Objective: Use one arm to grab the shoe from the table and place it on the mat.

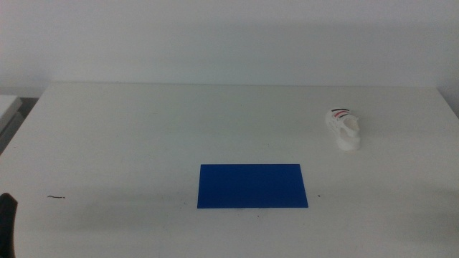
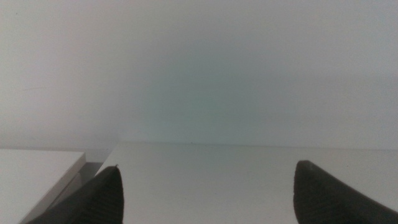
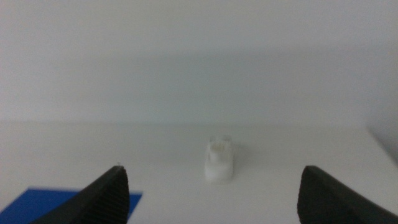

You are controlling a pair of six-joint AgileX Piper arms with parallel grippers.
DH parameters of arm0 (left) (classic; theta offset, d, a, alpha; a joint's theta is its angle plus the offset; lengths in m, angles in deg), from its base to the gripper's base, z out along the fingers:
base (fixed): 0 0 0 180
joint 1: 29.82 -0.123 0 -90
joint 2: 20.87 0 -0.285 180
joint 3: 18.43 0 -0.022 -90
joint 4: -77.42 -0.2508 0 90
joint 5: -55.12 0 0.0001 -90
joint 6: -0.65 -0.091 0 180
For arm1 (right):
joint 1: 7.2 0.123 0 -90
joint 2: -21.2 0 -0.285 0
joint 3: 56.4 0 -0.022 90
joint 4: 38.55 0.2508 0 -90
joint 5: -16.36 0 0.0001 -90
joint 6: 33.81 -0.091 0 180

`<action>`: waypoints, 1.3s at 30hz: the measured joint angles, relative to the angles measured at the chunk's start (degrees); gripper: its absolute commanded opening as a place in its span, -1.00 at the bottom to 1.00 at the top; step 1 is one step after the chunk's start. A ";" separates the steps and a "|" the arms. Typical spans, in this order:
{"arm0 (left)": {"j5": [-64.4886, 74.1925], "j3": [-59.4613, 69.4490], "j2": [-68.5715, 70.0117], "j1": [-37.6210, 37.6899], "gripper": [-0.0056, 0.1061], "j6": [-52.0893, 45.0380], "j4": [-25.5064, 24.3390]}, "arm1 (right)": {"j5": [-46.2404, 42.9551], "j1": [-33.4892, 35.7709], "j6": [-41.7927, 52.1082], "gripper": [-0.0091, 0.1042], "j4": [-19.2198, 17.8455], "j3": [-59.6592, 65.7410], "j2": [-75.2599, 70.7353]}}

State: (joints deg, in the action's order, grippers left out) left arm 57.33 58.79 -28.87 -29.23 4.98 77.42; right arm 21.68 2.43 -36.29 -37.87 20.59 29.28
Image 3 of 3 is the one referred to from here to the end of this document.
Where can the blue mat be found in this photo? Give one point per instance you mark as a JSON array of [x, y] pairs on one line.
[[31, 207]]

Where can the white toy shoe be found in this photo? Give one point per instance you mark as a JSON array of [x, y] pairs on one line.
[[219, 163]]

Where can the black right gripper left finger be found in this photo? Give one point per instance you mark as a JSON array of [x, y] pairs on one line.
[[102, 202]]

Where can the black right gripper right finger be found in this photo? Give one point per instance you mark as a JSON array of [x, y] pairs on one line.
[[326, 205]]

